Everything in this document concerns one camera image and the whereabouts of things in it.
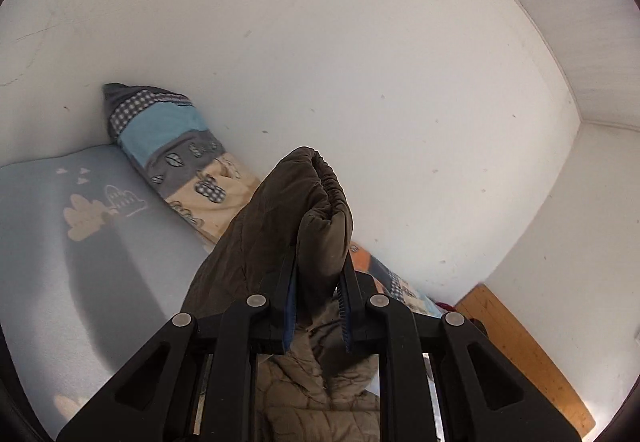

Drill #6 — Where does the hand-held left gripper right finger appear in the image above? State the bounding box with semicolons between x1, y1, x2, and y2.
336;262;583;442

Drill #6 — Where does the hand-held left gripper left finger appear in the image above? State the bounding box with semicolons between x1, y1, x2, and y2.
55;256;301;442

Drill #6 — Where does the light blue fleece blanket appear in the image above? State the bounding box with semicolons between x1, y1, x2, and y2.
0;142;216;442

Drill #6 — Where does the patchwork patterned pillow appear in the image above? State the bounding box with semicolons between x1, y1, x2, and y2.
102;82;443;319

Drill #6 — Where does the olive quilted jacket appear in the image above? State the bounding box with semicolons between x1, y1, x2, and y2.
180;146;383;442

